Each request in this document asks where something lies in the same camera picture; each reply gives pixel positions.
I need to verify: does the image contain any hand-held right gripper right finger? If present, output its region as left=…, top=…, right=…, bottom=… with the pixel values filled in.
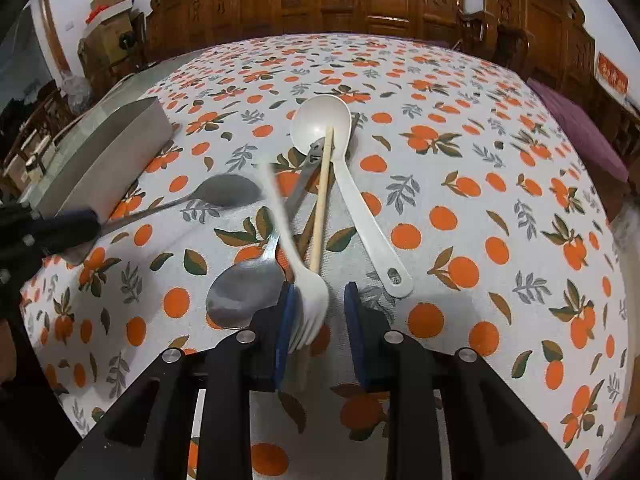
left=344, top=281, right=583, bottom=480

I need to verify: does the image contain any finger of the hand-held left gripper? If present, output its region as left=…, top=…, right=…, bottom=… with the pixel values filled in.
left=29, top=208, right=102, bottom=257

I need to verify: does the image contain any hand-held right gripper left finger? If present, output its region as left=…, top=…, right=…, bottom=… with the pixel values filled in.
left=54, top=282, right=299, bottom=480

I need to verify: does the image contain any white plastic fork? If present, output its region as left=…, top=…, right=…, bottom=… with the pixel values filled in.
left=257, top=160, right=331, bottom=354

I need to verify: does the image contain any rectangular metal tray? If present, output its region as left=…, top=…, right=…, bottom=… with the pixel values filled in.
left=37, top=96, right=175, bottom=266

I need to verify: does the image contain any small metal spoon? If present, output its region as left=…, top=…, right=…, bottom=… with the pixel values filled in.
left=97, top=173, right=264, bottom=241

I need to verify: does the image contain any large metal spoon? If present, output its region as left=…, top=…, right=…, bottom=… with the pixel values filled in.
left=205, top=142, right=326, bottom=331

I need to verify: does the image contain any wooden chair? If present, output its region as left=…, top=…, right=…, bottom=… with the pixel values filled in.
left=0, top=79, right=77, bottom=192

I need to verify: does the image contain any wooden chopstick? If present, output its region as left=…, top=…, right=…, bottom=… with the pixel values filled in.
left=294, top=126, right=335, bottom=396

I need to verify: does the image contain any large cardboard box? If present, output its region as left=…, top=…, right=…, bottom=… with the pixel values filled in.
left=77, top=10, right=146, bottom=97

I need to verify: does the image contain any orange print tablecloth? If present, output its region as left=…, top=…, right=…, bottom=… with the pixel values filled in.
left=20, top=32, right=629, bottom=480

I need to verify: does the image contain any white plastic ladle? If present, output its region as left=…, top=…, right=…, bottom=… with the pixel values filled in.
left=290, top=94, right=415, bottom=299

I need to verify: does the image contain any purple armchair cushion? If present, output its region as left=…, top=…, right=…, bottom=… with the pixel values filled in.
left=527, top=77, right=631, bottom=184

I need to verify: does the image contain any red gift box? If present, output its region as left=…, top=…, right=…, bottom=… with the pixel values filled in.
left=594, top=51, right=630, bottom=95

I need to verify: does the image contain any carved wooden armchair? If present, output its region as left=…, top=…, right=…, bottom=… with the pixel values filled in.
left=460, top=0, right=632, bottom=127

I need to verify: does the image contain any wooden door frame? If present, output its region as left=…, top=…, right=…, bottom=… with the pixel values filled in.
left=34, top=0, right=71, bottom=77

